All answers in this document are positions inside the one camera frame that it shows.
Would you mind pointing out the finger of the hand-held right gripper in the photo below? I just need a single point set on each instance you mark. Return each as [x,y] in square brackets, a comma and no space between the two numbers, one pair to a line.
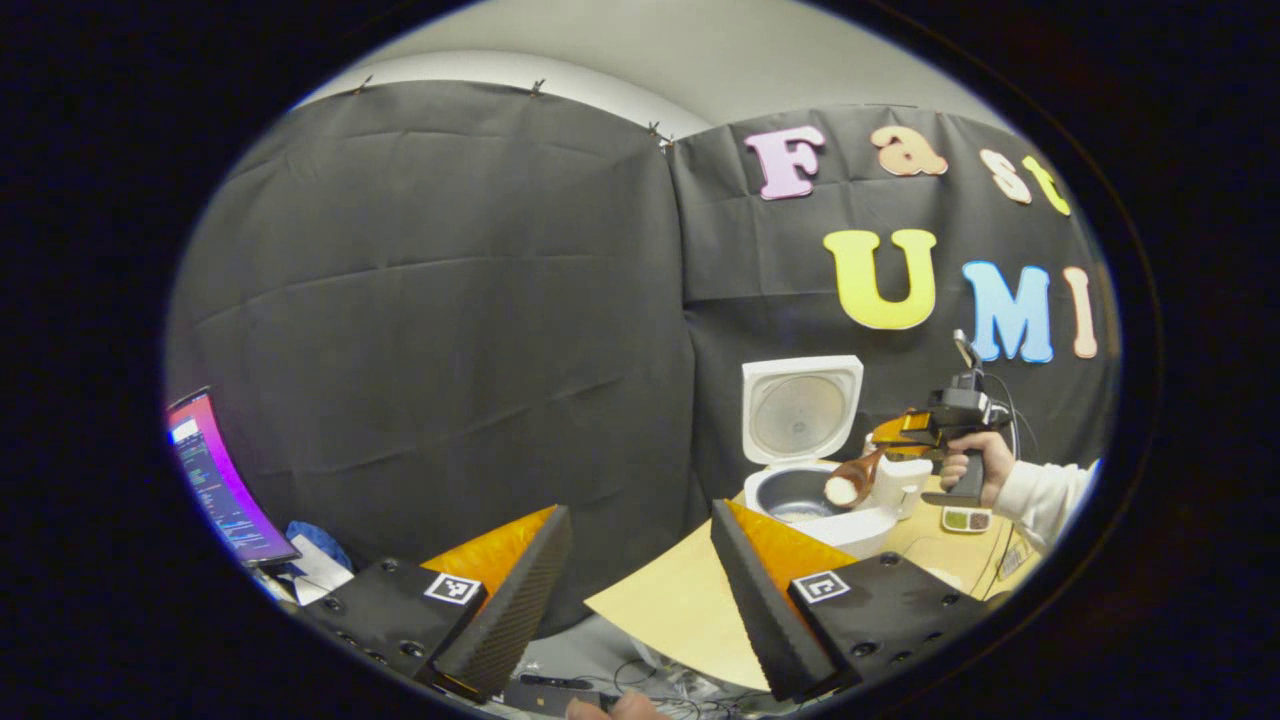
[915,453]
[900,428]

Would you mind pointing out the white compartment dish with beans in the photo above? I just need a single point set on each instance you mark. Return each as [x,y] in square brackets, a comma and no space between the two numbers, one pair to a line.
[966,519]

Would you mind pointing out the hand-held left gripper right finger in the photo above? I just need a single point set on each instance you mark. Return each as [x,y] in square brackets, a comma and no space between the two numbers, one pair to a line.
[760,610]

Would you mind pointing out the laptop screen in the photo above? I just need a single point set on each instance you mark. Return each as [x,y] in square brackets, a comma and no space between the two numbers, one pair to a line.
[215,480]

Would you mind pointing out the white toaster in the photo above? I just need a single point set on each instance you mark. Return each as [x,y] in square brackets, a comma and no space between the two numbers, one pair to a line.
[900,488]

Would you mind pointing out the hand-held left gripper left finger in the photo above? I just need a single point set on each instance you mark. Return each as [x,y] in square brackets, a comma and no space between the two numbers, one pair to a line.
[510,620]

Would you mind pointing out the white paper sheet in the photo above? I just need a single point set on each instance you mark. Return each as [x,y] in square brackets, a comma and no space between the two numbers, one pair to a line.
[320,582]

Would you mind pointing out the white rice cooker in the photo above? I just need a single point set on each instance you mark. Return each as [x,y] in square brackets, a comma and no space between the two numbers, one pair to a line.
[860,525]

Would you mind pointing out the brown wooden spoon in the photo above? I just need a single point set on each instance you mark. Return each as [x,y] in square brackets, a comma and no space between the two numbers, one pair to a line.
[855,478]

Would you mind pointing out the blue cloth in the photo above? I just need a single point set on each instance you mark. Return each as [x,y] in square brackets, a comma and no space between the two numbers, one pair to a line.
[320,540]

